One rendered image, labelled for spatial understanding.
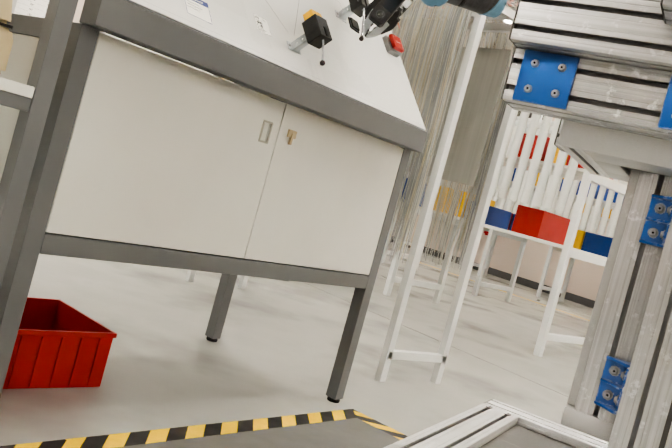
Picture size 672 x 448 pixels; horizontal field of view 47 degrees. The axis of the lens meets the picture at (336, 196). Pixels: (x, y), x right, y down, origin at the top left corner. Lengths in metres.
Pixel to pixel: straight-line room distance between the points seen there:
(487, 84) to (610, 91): 1.94
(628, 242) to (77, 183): 1.03
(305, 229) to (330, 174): 0.16
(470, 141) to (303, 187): 1.29
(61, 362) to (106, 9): 0.86
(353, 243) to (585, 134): 1.03
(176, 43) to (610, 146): 0.85
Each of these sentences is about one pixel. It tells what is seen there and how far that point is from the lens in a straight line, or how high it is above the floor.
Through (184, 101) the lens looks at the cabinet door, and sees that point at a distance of 1.71.
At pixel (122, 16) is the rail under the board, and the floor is 0.83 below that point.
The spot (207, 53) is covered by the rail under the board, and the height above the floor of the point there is 0.83.
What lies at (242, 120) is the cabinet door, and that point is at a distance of 1.83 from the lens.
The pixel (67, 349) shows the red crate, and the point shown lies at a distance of 1.97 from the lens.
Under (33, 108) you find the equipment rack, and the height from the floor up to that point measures 0.62.
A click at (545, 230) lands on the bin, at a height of 0.72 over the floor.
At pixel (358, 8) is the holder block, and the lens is 2.22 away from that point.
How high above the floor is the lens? 0.63
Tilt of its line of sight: 1 degrees down
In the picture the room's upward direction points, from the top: 15 degrees clockwise
